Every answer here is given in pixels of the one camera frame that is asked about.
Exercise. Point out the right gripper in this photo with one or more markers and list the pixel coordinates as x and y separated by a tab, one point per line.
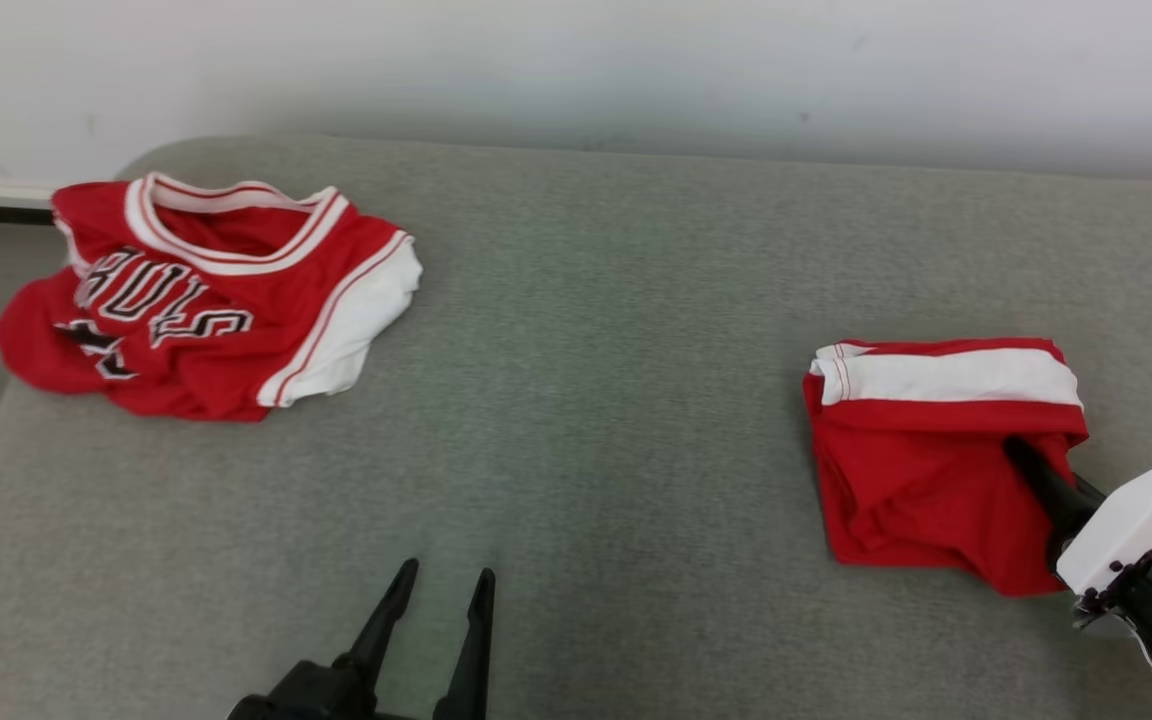
1136	520

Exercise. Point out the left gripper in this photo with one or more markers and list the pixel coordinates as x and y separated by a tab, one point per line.
316	695

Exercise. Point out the red white-striped shorts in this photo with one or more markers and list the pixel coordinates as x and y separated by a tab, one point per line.
896	480

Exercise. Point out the red basketball jersey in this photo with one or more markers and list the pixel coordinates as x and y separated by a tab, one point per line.
196	375

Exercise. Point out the grey fabric sofa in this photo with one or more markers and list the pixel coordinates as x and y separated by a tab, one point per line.
586	400

